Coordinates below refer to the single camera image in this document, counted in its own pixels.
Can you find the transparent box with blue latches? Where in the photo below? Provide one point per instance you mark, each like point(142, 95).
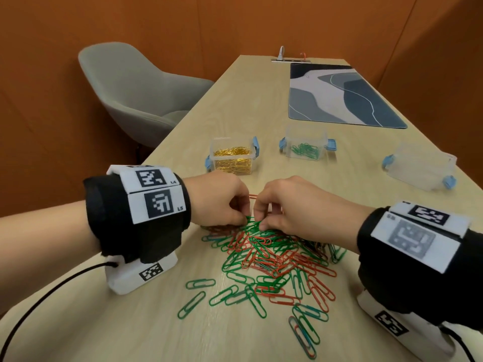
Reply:
point(305, 133)
point(419, 165)
point(230, 141)

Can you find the grey shell chair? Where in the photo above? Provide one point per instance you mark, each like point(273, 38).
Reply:
point(132, 90)

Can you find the person's right hand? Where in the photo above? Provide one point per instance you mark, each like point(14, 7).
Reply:
point(317, 214)

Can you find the sorted heap of green clips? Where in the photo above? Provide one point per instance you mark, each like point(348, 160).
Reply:
point(305, 150)

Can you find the blue patterned desk mat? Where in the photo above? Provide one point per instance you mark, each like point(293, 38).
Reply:
point(347, 97)

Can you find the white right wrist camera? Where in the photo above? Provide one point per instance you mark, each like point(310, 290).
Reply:
point(366, 301)

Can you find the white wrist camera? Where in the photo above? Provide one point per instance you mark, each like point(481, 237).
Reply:
point(124, 278)
point(366, 301)

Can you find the sorted heap of gold clips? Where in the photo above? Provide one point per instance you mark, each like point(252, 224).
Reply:
point(232, 162)

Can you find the white marker band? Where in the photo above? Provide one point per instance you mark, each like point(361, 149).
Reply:
point(124, 180)
point(377, 231)

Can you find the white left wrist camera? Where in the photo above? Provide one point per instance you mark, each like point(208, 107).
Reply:
point(124, 278)

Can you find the person's left forearm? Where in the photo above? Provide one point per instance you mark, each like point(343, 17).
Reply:
point(41, 256)

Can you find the person's left hand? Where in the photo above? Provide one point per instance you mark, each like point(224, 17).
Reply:
point(219, 199)

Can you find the white right marker band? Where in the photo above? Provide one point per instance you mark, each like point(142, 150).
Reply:
point(377, 231)

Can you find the white left marker band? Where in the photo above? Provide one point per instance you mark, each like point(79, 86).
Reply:
point(124, 180)

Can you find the pile of colored paper clips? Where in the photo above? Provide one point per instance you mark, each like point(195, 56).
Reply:
point(271, 260)

